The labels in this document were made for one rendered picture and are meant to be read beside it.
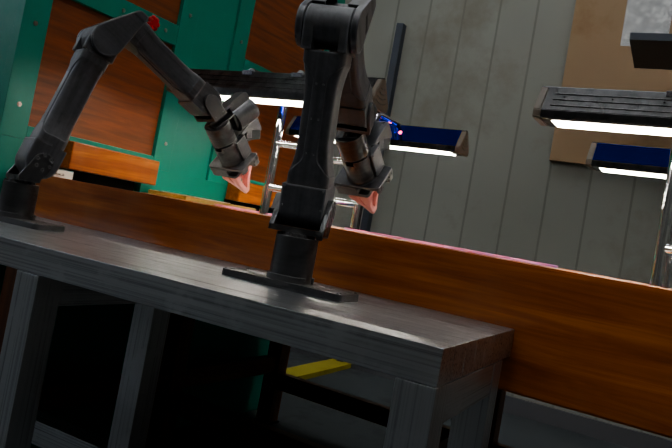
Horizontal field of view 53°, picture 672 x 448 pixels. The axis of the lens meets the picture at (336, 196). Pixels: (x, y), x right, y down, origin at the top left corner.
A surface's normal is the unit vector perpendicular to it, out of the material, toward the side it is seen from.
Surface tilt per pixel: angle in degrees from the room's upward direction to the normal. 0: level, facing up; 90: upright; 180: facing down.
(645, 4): 90
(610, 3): 90
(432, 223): 90
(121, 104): 90
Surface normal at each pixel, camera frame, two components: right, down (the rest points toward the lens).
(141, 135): 0.85, 0.13
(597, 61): -0.44, -0.11
